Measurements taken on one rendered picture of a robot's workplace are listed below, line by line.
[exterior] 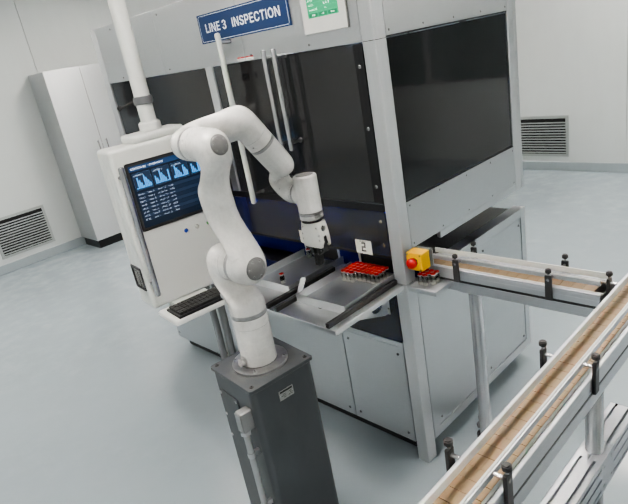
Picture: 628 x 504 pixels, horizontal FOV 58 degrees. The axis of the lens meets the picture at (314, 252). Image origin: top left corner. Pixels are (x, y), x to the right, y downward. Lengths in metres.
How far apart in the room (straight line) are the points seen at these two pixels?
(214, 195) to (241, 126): 0.22
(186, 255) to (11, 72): 4.77
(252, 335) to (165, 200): 1.02
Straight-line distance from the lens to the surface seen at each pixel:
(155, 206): 2.66
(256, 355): 1.89
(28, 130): 7.22
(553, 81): 6.81
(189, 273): 2.79
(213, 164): 1.62
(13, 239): 7.21
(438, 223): 2.39
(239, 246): 1.72
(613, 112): 6.65
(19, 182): 7.18
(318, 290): 2.34
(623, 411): 2.16
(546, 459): 1.46
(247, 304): 1.81
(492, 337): 2.97
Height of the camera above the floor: 1.84
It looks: 20 degrees down
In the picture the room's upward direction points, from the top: 11 degrees counter-clockwise
